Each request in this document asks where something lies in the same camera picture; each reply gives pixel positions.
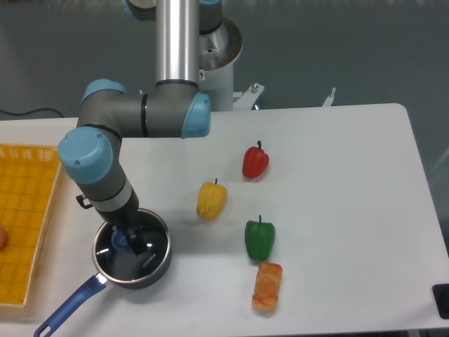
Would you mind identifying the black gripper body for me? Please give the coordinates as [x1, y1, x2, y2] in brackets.
[94, 194, 139, 232]

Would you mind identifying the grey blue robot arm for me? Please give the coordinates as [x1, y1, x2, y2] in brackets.
[58, 1, 222, 255]

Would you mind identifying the yellow bell pepper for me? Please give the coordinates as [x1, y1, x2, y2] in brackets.
[196, 178, 228, 221]

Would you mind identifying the yellow wicker basket tray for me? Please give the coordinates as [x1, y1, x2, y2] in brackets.
[1, 143, 60, 308]

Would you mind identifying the green bell pepper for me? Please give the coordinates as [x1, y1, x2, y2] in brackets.
[245, 215, 276, 261]

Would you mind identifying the orange object in basket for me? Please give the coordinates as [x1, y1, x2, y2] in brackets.
[0, 226, 8, 249]

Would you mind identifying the orange toy bread piece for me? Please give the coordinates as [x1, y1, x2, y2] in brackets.
[252, 262, 283, 313]

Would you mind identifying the red bell pepper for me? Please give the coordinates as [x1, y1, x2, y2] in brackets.
[242, 140, 269, 179]

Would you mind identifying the black device at table edge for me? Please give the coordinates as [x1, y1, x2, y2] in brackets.
[432, 284, 449, 319]

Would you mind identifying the blue saucepan with handle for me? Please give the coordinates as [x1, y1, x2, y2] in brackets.
[34, 209, 172, 336]

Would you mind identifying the black camera bracket on wrist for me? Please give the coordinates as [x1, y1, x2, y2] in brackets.
[76, 194, 93, 209]

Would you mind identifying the black floor cable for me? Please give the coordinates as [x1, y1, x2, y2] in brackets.
[0, 107, 65, 118]

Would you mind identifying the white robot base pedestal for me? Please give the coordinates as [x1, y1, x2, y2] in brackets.
[199, 18, 264, 112]

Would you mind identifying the white bracket behind table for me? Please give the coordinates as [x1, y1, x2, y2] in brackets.
[322, 87, 336, 107]

